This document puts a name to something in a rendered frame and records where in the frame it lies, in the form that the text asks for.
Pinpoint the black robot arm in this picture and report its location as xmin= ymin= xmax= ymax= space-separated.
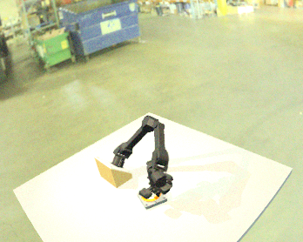
xmin=111 ymin=115 xmax=172 ymax=195

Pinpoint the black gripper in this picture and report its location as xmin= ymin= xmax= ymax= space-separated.
xmin=138 ymin=172 xmax=173 ymax=199

